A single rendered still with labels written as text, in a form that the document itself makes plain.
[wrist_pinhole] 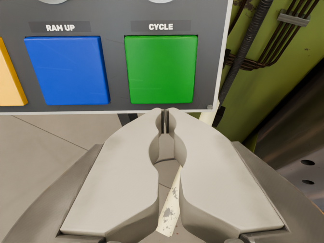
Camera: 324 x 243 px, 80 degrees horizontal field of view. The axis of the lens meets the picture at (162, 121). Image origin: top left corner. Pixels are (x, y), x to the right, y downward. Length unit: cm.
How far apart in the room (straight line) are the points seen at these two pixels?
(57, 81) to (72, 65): 3
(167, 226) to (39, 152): 109
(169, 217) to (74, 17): 45
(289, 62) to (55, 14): 49
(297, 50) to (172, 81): 38
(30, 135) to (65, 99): 130
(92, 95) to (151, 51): 8
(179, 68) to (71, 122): 129
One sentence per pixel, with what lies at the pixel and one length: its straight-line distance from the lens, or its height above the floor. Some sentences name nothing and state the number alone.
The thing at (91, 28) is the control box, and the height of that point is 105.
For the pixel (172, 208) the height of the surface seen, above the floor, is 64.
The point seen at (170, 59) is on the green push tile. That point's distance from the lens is 22.
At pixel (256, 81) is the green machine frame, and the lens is 62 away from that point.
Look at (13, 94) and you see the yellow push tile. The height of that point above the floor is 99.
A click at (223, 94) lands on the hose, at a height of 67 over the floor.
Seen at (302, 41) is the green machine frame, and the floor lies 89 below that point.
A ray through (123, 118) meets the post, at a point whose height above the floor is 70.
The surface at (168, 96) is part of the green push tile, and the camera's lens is 23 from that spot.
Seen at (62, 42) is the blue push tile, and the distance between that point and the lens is 23.
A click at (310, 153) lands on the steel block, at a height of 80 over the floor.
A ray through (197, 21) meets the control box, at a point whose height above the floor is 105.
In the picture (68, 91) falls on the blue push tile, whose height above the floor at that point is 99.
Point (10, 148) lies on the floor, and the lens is 158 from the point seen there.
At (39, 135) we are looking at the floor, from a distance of 152.
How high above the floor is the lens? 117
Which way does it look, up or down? 62 degrees down
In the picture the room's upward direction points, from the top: straight up
